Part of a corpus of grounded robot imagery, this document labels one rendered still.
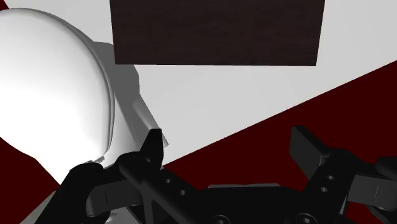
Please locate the dark wood robot stand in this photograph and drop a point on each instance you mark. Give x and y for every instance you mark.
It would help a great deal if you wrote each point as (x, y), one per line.
(217, 31)

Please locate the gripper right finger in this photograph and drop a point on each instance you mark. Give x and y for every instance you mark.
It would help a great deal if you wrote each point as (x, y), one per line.
(333, 173)

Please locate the white toilet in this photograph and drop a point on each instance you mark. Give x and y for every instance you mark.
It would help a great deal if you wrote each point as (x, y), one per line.
(52, 90)

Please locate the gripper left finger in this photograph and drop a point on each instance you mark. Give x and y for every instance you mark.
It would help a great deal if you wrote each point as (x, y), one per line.
(145, 183)

